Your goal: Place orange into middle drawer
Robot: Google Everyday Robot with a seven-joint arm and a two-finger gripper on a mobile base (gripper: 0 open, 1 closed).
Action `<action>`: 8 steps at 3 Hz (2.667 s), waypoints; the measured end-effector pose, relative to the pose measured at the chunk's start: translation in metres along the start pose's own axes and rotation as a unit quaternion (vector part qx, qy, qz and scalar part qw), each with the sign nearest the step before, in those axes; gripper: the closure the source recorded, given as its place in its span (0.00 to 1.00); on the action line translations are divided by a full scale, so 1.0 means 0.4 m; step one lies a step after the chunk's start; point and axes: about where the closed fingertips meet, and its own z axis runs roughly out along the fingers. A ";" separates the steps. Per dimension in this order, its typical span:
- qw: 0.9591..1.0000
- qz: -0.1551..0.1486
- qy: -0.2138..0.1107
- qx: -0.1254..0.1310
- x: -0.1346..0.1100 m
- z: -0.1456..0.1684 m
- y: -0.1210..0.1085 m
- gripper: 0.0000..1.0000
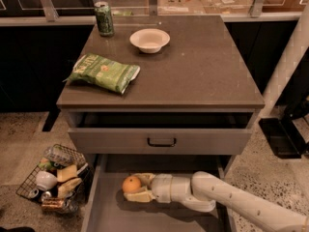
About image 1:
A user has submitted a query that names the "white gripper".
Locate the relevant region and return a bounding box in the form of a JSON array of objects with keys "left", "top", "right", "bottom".
[{"left": 124, "top": 173, "right": 216, "bottom": 213}]

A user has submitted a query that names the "orange fruit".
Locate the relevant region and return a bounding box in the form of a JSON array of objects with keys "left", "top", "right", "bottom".
[{"left": 122, "top": 176, "right": 141, "bottom": 192}]

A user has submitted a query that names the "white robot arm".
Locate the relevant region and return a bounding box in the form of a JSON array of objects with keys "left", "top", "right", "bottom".
[{"left": 122, "top": 171, "right": 309, "bottom": 232}]

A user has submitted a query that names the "grey middle drawer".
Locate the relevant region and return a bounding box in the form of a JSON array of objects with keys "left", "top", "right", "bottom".
[{"left": 81, "top": 155, "right": 235, "bottom": 232}]

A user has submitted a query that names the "grey drawer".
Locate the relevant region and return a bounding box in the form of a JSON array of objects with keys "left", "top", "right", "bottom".
[
  {"left": 81, "top": 155, "right": 235, "bottom": 232},
  {"left": 67, "top": 111, "right": 256, "bottom": 156}
]

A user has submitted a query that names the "grey top drawer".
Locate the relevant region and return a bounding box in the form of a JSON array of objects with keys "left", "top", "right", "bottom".
[{"left": 67, "top": 111, "right": 256, "bottom": 156}]

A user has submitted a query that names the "grey drawer cabinet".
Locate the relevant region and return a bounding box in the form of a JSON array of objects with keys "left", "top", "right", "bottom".
[{"left": 58, "top": 15, "right": 264, "bottom": 169}]

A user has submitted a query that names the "yellow sponge in basket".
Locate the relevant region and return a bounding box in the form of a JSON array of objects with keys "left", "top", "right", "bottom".
[{"left": 57, "top": 164, "right": 77, "bottom": 183}]

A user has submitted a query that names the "clear plastic bottle in basket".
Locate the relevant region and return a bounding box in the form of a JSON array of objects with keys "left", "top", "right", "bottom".
[{"left": 43, "top": 146, "right": 73, "bottom": 166}]

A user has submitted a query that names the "white bowl in basket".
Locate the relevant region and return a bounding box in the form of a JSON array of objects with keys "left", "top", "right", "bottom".
[{"left": 36, "top": 171, "right": 58, "bottom": 191}]

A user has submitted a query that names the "green chip bag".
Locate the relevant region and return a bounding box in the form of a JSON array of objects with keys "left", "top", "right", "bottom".
[{"left": 67, "top": 53, "right": 140, "bottom": 94}]

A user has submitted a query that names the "white ceramic bowl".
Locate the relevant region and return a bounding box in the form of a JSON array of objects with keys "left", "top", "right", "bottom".
[{"left": 129, "top": 28, "right": 170, "bottom": 54}]

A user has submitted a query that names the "green soda can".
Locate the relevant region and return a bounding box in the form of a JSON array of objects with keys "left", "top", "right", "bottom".
[{"left": 94, "top": 1, "right": 114, "bottom": 37}]

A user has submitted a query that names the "cardboard box left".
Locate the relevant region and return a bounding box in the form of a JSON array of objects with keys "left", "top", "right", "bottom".
[{"left": 157, "top": 0, "right": 205, "bottom": 15}]

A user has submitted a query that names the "black wire basket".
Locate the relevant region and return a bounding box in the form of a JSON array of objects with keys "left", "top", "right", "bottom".
[{"left": 16, "top": 144, "right": 93, "bottom": 214}]

